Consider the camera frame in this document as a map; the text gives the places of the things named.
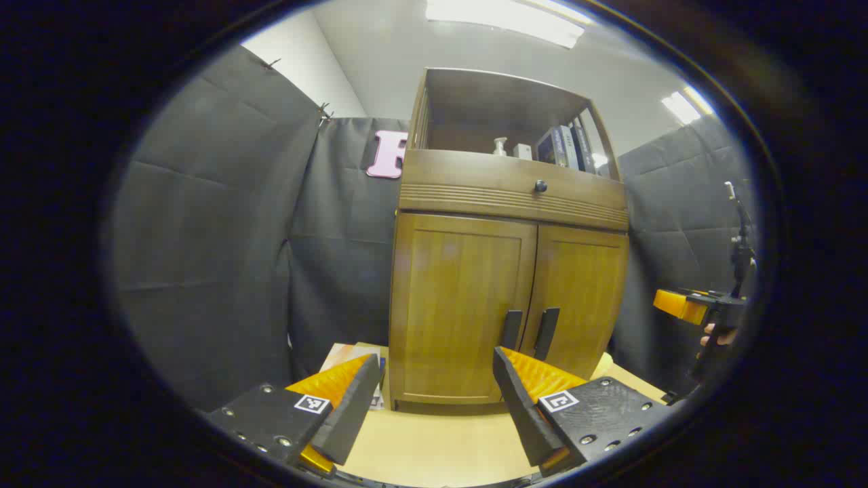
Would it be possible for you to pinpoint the small ceiling light panel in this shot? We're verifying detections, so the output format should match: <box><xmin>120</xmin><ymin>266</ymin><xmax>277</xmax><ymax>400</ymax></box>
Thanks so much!
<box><xmin>661</xmin><ymin>87</ymin><xmax>714</xmax><ymax>125</ymax></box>

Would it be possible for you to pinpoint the long ceiling light panel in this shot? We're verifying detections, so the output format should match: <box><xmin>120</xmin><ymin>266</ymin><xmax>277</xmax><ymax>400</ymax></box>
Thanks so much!
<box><xmin>426</xmin><ymin>0</ymin><xmax>585</xmax><ymax>48</ymax></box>

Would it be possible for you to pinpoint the grey spine book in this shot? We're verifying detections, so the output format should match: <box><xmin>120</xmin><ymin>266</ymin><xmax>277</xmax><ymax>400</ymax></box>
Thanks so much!
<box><xmin>557</xmin><ymin>125</ymin><xmax>581</xmax><ymax>170</ymax></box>

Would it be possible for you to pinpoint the wooden double-door shoe cabinet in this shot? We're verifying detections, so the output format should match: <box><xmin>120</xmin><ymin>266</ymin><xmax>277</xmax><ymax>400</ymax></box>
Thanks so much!
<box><xmin>388</xmin><ymin>66</ymin><xmax>630</xmax><ymax>415</ymax></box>

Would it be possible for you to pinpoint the dark blue spine book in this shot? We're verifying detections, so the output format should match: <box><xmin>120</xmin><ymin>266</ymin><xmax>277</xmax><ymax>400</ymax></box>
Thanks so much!
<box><xmin>571</xmin><ymin>121</ymin><xmax>597</xmax><ymax>174</ymax></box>

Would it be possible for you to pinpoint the dark cover book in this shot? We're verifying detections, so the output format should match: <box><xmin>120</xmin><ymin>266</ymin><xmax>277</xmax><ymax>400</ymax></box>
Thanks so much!
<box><xmin>535</xmin><ymin>127</ymin><xmax>567</xmax><ymax>167</ymax></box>

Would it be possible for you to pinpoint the thick white and orange book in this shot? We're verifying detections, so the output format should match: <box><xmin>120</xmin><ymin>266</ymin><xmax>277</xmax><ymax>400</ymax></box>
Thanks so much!
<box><xmin>319</xmin><ymin>342</ymin><xmax>389</xmax><ymax>392</ymax></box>

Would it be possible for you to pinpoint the wooden drawer with black knob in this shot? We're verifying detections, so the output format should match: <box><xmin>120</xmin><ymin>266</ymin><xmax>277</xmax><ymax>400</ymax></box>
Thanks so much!
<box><xmin>401</xmin><ymin>150</ymin><xmax>628</xmax><ymax>209</ymax></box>

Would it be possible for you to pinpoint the wooden shoe cabinet door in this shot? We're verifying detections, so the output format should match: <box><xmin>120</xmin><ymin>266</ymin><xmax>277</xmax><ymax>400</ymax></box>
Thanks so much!
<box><xmin>521</xmin><ymin>224</ymin><xmax>629</xmax><ymax>380</ymax></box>
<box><xmin>391</xmin><ymin>212</ymin><xmax>538</xmax><ymax>406</ymax></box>

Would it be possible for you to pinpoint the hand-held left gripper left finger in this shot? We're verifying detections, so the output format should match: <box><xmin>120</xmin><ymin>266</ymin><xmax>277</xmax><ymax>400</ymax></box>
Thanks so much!
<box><xmin>203</xmin><ymin>352</ymin><xmax>386</xmax><ymax>479</ymax></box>

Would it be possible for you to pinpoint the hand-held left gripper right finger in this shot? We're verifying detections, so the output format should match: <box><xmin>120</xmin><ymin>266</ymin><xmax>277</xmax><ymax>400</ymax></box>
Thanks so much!
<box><xmin>493</xmin><ymin>346</ymin><xmax>675</xmax><ymax>475</ymax></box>

